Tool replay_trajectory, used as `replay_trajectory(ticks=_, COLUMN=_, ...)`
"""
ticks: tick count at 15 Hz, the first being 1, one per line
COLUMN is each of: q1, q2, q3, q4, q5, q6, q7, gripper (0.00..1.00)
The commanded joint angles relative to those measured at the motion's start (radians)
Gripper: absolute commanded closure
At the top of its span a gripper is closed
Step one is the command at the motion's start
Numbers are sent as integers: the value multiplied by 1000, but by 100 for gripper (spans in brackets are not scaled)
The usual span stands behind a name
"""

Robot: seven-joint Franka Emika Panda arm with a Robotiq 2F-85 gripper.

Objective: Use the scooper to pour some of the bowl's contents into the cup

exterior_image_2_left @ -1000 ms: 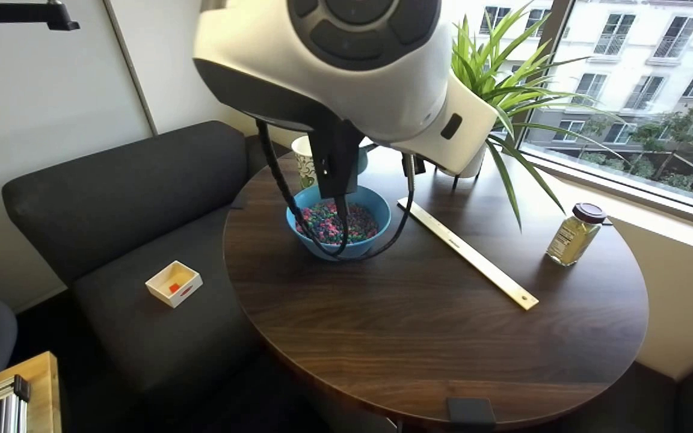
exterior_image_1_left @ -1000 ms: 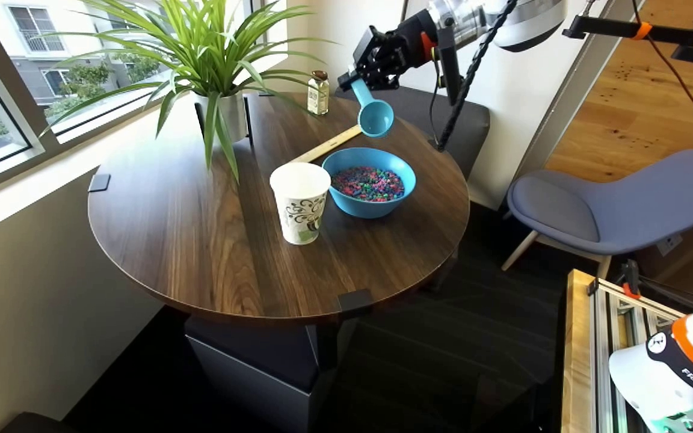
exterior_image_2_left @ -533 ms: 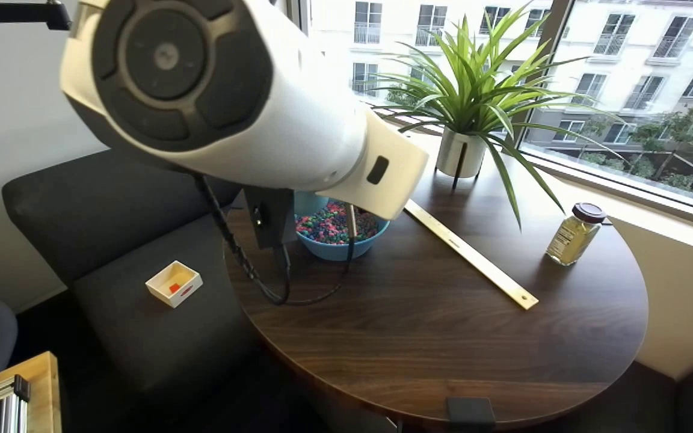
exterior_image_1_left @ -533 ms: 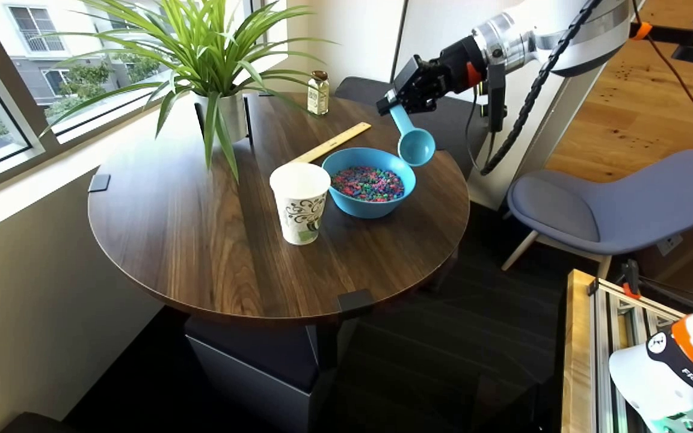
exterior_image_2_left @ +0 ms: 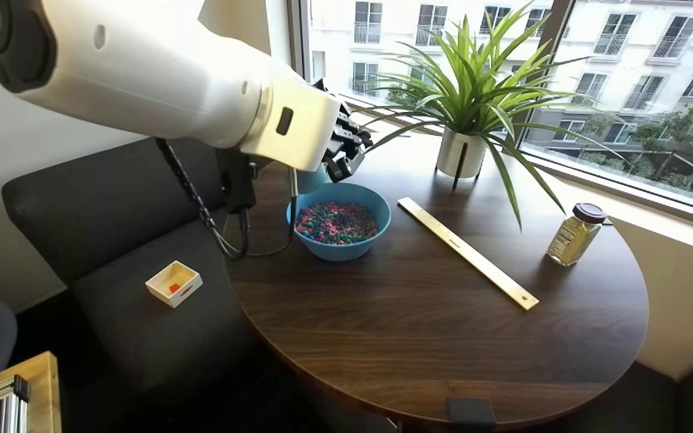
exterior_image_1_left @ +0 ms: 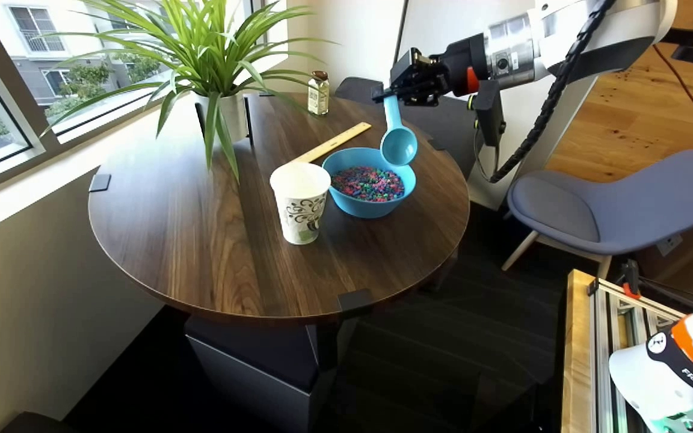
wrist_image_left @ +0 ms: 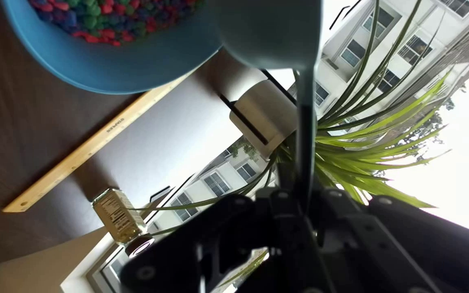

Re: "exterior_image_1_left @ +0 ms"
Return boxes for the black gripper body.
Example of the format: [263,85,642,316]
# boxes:
[423,32,496,104]

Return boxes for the blue plastic scoop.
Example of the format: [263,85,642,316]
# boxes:
[372,95,422,169]

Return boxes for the blue plastic bowl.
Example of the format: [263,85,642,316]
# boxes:
[321,145,419,222]

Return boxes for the white and orange robot base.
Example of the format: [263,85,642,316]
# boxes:
[607,274,693,433]

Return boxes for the white patterned paper cup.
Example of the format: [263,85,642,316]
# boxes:
[266,161,334,249]

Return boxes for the glass jar with dark lid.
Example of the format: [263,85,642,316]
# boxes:
[305,67,334,120]

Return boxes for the long wooden ruler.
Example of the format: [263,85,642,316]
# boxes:
[292,120,372,166]

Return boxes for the colourful beads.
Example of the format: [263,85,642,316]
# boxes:
[333,166,406,204]

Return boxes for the white plant pot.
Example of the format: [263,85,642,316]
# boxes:
[193,89,252,150]

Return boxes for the grey-blue padded chair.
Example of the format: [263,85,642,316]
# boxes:
[497,148,693,279]

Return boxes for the green spiky plant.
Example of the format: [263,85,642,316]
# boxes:
[40,0,334,184]

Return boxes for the round dark wooden table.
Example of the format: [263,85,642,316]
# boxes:
[84,89,473,322]

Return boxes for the black table edge clamp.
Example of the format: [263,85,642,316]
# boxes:
[87,172,116,196]

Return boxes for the white building outside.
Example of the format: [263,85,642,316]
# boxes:
[0,0,174,154]

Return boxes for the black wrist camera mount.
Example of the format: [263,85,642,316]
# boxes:
[473,74,509,150]

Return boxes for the black corrugated cable conduit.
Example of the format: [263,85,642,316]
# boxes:
[489,0,618,185]

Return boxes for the wood and aluminium frame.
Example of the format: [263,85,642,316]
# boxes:
[559,267,693,433]

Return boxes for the grey table pedestal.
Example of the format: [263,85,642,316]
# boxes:
[183,311,341,433]

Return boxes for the window frame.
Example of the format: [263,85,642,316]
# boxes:
[0,0,204,196]

